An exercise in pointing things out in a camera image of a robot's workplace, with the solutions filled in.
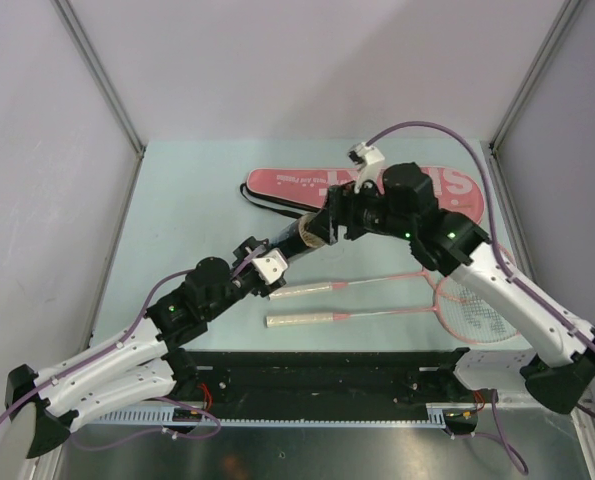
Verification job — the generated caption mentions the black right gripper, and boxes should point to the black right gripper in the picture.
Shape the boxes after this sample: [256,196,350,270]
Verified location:
[303,174,413,246]

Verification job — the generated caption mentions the black shuttlecock tube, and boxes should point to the black shuttlecock tube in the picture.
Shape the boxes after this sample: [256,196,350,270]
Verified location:
[269,216,318,264]

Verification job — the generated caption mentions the white shuttlecock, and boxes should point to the white shuttlecock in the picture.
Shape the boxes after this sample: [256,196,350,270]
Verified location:
[298,213,326,249]

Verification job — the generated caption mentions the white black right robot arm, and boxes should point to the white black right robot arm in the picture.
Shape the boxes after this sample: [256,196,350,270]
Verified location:
[305,163,595,414]

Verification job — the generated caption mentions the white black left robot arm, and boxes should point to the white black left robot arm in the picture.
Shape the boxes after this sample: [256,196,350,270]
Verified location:
[5,238,291,459]

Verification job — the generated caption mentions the upper pink badminton racket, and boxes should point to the upper pink badminton racket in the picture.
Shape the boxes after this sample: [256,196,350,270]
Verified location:
[269,268,476,303]

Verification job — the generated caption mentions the pink badminton racket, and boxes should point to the pink badminton racket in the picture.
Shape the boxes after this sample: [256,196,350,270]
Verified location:
[269,268,476,303]
[264,281,520,345]

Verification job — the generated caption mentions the lower pink badminton racket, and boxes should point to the lower pink badminton racket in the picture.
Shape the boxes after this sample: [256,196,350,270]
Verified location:
[264,281,520,345]

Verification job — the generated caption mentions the pink racket bag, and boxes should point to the pink racket bag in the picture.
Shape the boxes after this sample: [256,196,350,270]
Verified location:
[240,166,486,224]

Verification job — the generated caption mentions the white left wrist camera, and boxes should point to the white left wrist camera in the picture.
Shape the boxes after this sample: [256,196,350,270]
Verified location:
[252,248,289,285]

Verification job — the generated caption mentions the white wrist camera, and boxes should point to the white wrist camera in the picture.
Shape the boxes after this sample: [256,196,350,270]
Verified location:
[252,248,289,285]
[347,142,385,194]

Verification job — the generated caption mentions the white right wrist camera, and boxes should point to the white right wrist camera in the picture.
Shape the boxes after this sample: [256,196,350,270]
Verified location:
[347,142,385,194]

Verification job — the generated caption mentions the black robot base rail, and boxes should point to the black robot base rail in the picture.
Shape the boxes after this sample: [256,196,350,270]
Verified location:
[169,348,493,424]

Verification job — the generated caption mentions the left aluminium frame post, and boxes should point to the left aluminium frame post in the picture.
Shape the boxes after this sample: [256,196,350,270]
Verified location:
[50,0,145,155]

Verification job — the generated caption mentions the aluminium frame post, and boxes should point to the aluminium frame post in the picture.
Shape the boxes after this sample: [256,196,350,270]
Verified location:
[489,0,588,153]
[50,0,145,155]

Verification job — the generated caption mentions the right aluminium frame post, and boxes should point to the right aluminium frame post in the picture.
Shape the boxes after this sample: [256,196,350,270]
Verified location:
[489,0,588,153]

